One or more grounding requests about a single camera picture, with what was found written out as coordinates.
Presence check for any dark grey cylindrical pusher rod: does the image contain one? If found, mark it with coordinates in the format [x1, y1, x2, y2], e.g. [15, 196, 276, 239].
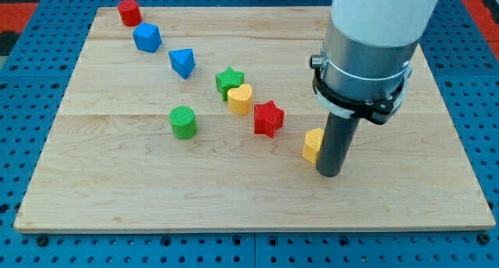
[316, 113, 359, 177]

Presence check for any light wooden board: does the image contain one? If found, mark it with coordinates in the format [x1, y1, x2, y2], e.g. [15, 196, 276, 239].
[14, 6, 495, 234]

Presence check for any blue triangle block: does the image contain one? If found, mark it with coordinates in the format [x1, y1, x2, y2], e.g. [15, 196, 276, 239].
[168, 48, 195, 79]

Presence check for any red star block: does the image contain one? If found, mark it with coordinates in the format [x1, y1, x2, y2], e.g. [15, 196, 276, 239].
[253, 100, 285, 138]

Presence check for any green cylinder block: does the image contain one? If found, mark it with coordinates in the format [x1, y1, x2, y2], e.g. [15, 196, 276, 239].
[168, 106, 197, 139]

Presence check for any green star block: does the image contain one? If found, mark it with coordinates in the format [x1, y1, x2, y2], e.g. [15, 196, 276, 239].
[215, 67, 245, 101]

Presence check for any yellow hexagon block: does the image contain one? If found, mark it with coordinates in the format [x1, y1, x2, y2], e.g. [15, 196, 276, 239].
[302, 128, 324, 164]

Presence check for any yellow heart block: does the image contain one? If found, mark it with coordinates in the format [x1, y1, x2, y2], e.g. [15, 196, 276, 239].
[228, 83, 253, 115]

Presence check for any blue cube block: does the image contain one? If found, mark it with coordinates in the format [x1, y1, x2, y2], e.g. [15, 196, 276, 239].
[133, 22, 162, 53]

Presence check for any red cylinder block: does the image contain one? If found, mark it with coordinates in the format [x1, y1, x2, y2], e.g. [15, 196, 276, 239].
[117, 0, 143, 26]

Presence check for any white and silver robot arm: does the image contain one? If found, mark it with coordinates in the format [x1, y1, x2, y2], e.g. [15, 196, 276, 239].
[310, 0, 438, 125]

